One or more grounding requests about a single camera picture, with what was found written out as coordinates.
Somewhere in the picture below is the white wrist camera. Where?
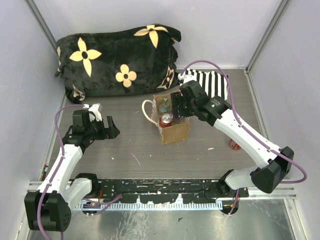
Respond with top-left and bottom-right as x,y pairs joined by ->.
83,103 -> 103,122
177,73 -> 197,87

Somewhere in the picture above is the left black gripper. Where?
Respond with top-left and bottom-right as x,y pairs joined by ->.
86,115 -> 120,140

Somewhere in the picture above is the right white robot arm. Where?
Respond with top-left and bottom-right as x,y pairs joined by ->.
170,80 -> 294,197

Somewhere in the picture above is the red cola can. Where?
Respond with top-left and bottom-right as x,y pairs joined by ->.
159,113 -> 173,128

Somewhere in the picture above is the purple Fanta can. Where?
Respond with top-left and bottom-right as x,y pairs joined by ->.
170,113 -> 181,120

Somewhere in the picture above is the brown burlap canvas bag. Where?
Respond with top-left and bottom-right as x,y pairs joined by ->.
141,93 -> 190,145

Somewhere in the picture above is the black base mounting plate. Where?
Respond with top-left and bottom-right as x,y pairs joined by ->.
85,178 -> 249,204

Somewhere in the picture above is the clear glass soda bottle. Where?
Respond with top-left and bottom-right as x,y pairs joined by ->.
173,117 -> 189,125
158,97 -> 172,115

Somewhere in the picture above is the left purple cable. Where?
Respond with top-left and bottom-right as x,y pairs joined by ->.
36,104 -> 90,240

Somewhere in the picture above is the black floral plush blanket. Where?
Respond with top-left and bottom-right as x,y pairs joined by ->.
55,24 -> 182,104

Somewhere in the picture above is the lying red Coca-Cola can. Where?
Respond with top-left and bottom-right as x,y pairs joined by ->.
229,139 -> 241,150

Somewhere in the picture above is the black white striped cloth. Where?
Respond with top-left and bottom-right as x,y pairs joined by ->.
185,68 -> 229,101

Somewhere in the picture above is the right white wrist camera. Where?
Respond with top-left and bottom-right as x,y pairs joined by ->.
177,73 -> 197,87

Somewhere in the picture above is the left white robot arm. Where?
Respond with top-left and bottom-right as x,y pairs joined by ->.
24,103 -> 120,234

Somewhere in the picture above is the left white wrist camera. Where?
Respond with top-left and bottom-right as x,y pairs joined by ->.
83,103 -> 103,122

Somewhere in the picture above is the aluminium front rail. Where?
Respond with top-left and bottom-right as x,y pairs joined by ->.
27,178 -> 298,211

